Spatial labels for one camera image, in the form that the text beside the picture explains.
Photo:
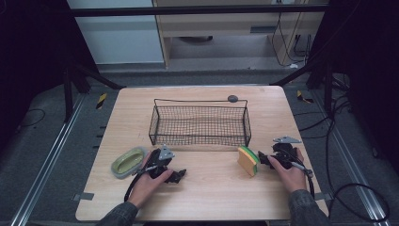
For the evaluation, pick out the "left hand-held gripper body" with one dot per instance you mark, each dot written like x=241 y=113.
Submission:
x=161 y=157

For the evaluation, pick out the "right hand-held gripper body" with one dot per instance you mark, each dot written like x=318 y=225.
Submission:
x=284 y=150

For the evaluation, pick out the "yellow and green sponge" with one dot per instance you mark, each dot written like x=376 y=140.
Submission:
x=247 y=161

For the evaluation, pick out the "green oval soap dish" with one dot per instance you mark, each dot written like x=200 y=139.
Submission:
x=128 y=161

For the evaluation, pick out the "person's left hand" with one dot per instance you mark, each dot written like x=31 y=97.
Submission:
x=146 y=188

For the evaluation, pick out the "person's right hand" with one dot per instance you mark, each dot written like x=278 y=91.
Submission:
x=293 y=179

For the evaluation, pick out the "black and yellow tape strip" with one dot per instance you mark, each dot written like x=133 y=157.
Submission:
x=101 y=100
x=303 y=97

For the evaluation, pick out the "grey tape piece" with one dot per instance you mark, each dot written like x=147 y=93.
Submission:
x=323 y=196
x=83 y=196

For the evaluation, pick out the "grey round disc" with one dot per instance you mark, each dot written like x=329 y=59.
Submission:
x=232 y=98

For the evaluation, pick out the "black metal stand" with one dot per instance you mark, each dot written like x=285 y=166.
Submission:
x=67 y=94
x=327 y=91

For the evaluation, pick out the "dark curtain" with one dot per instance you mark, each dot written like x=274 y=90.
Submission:
x=370 y=78
x=28 y=62

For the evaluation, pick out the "white cabinet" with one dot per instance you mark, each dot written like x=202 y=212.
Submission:
x=119 y=37

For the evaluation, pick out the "black horizontal bar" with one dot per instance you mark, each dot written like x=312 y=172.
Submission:
x=188 y=10

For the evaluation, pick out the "metal floor rail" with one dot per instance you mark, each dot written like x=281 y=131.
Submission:
x=354 y=166
x=47 y=163

